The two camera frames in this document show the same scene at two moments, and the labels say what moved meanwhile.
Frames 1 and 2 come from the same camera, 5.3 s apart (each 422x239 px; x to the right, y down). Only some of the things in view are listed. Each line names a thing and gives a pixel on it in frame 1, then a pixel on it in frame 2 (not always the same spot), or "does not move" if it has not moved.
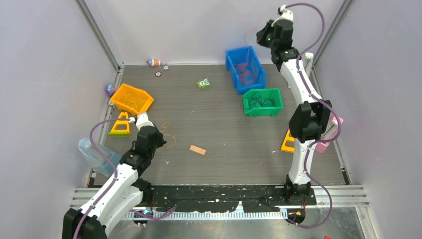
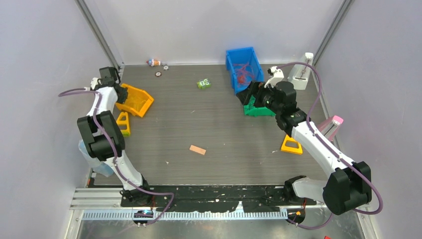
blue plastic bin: (246, 68) does not move
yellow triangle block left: (121, 132) does not move
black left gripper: (160, 141) → (124, 95)
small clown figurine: (153, 62) does not move
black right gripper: (260, 35) → (255, 88)
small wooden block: (199, 150) does not move
